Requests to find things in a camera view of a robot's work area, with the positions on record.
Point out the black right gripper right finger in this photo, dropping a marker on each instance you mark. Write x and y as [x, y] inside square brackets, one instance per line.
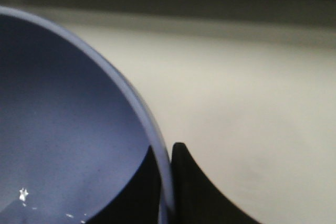
[197, 200]

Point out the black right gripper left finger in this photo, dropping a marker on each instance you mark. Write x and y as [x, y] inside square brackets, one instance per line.
[124, 187]

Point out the blue cooking pot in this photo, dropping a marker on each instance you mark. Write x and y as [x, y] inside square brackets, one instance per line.
[62, 102]

